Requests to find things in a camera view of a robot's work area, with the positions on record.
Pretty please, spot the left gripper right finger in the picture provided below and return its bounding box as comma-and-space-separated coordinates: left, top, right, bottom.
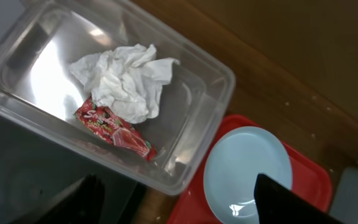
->
254, 174, 341, 224

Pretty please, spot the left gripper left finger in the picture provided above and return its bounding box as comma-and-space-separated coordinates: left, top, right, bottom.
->
11, 174, 105, 224

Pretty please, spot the light blue plate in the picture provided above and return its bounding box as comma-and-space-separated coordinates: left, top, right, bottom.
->
203, 126, 293, 223

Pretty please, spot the red snack wrapper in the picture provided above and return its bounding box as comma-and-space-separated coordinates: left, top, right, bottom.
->
73, 97, 157, 161

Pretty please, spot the white napkin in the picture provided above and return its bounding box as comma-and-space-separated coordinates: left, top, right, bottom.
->
69, 44, 180, 124

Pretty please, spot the grey dishwasher rack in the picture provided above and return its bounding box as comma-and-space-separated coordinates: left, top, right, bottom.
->
329, 167, 358, 224

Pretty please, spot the clear plastic waste bin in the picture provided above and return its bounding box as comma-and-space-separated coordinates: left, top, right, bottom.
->
0, 1, 235, 195

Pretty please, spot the red serving tray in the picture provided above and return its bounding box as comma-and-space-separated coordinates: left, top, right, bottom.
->
167, 114, 333, 224

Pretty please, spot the black plastic tray bin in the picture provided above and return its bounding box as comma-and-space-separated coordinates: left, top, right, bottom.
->
0, 116, 146, 223

